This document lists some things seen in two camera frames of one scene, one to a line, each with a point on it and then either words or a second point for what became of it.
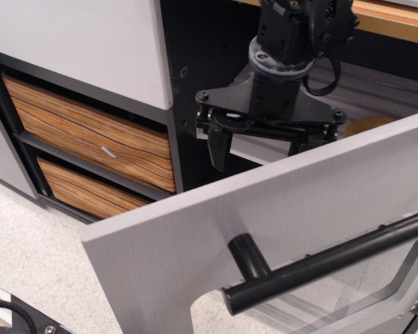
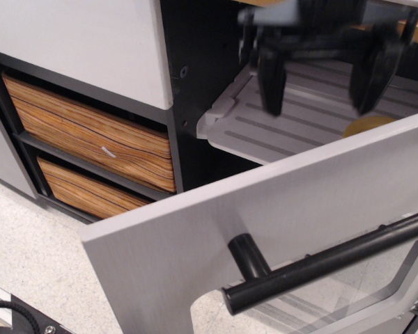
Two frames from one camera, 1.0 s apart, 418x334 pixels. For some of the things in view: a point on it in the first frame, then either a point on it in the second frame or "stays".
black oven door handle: [260, 284] stays
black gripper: [271, 103] to [322, 26]
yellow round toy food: [364, 123] stays
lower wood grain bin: [87, 193] stays
